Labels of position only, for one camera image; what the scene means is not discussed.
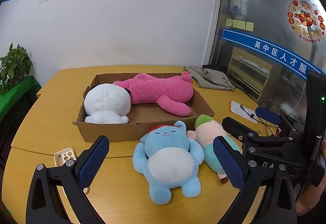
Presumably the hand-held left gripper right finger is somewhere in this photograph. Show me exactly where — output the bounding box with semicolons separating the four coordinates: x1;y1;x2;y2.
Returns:
213;135;298;224

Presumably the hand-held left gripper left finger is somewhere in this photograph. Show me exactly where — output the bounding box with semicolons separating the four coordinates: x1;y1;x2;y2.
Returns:
25;135;110;224

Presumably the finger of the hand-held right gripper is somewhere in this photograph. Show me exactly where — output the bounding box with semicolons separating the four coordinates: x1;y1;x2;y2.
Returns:
255;106;305;136
221;116;305;150

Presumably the green-haired pink plush toy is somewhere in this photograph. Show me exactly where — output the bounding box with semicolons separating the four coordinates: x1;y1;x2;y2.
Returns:
186;114;242;185

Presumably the white plush toy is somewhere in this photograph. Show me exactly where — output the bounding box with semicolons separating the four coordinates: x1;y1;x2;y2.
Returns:
84;83;131;124

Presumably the blue cat plush toy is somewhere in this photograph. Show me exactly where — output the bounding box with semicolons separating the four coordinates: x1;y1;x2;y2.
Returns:
132;120;205;205

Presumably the brown cardboard box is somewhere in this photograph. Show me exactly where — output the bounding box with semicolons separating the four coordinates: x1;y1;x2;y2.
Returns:
73;73;215;142

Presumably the pink bear plush toy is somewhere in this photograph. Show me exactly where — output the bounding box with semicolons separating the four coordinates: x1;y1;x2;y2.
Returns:
113;71;194;116

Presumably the person's right hand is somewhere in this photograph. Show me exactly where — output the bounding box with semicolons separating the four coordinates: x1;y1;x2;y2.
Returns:
297;183;326;215

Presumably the phone with cream case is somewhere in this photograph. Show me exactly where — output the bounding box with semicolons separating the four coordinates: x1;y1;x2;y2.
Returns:
53;148;89;194

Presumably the wooden shelf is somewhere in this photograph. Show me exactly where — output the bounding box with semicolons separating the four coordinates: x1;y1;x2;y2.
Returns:
226;47;284;102

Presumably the grey cloth bag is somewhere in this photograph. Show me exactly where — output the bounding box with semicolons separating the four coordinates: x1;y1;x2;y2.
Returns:
184;65;236;91

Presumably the blue banner strip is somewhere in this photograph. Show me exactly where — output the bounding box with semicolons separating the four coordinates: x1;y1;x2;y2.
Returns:
222;27;310;81

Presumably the round festive window sticker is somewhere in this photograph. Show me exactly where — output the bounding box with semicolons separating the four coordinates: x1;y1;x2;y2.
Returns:
286;0;326;44

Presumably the green potted plant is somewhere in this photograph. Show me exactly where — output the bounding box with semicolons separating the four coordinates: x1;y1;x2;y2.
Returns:
0;42;33;96

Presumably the black adapter cable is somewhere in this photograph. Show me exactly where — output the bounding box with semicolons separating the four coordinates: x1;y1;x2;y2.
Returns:
239;104;256;119

